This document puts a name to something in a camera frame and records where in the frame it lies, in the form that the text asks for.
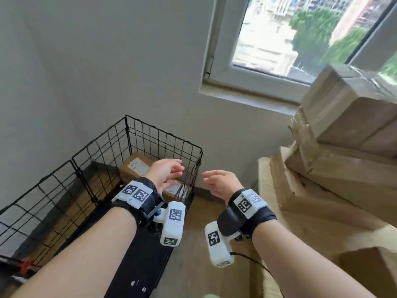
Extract black wrist strap white markers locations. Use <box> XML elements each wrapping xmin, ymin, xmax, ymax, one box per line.
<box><xmin>217</xmin><ymin>189</ymin><xmax>277</xmax><ymax>241</ymax></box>
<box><xmin>111</xmin><ymin>177</ymin><xmax>165</xmax><ymax>226</ymax></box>

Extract person's right forearm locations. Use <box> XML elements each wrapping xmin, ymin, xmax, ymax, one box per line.
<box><xmin>251</xmin><ymin>228</ymin><xmax>376</xmax><ymax>298</ymax></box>

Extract person's right hand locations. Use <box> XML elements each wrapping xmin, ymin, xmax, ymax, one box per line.
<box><xmin>201</xmin><ymin>170</ymin><xmax>245</xmax><ymax>206</ymax></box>

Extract black wire cart basket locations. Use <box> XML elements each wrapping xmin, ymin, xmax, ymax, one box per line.
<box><xmin>0</xmin><ymin>114</ymin><xmax>204</xmax><ymax>298</ymax></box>

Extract person's left forearm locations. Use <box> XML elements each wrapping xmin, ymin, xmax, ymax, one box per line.
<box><xmin>9</xmin><ymin>206</ymin><xmax>137</xmax><ymax>298</ymax></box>

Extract white wrist camera with markers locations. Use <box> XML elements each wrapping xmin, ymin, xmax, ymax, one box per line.
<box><xmin>204</xmin><ymin>221</ymin><xmax>235</xmax><ymax>268</ymax></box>
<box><xmin>153</xmin><ymin>201</ymin><xmax>186</xmax><ymax>247</ymax></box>

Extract large taped box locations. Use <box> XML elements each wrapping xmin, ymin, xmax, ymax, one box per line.
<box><xmin>270</xmin><ymin>62</ymin><xmax>397</xmax><ymax>298</ymax></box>

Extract thin black camera cable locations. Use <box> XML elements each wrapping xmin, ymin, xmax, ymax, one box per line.
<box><xmin>229</xmin><ymin>252</ymin><xmax>285</xmax><ymax>298</ymax></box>

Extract person's left hand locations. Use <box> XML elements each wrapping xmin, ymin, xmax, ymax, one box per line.
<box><xmin>144</xmin><ymin>158</ymin><xmax>186</xmax><ymax>195</ymax></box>

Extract small labelled box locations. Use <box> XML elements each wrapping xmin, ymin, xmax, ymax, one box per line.
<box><xmin>162</xmin><ymin>178</ymin><xmax>190</xmax><ymax>204</ymax></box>
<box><xmin>119</xmin><ymin>151</ymin><xmax>162</xmax><ymax>185</ymax></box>

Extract wooden table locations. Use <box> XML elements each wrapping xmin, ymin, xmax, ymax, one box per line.
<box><xmin>257</xmin><ymin>156</ymin><xmax>397</xmax><ymax>298</ymax></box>

